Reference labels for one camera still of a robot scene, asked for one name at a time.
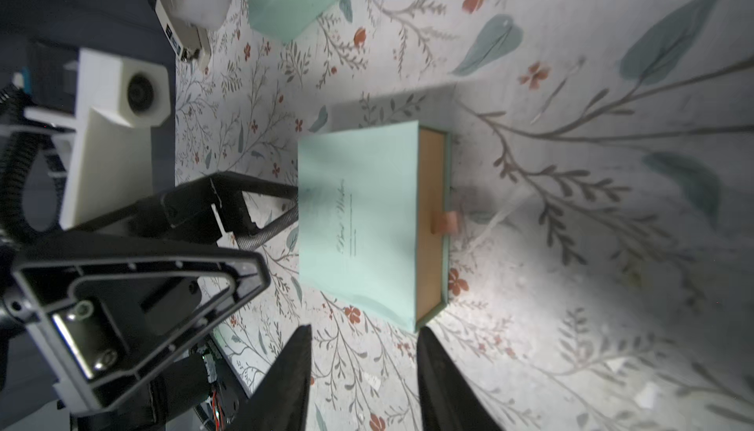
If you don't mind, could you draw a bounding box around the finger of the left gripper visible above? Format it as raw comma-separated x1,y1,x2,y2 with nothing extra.
76,171,298,251
10,229,272,417

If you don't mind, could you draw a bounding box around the floral table mat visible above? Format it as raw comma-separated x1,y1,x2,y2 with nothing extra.
176,0,753,430

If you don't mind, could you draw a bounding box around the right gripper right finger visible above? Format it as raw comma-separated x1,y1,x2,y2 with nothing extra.
416,327,503,430

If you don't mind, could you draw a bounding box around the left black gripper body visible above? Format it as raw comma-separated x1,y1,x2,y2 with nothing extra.
1,223,94,416

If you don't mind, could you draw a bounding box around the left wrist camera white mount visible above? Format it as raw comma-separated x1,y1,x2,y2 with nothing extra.
24,41,172,229

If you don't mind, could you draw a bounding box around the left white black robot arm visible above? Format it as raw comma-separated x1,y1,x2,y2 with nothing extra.
1,172,298,430

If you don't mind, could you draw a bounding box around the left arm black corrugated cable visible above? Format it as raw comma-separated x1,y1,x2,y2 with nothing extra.
0,82,66,249

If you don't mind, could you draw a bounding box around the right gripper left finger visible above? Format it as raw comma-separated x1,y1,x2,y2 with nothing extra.
227,325,312,430

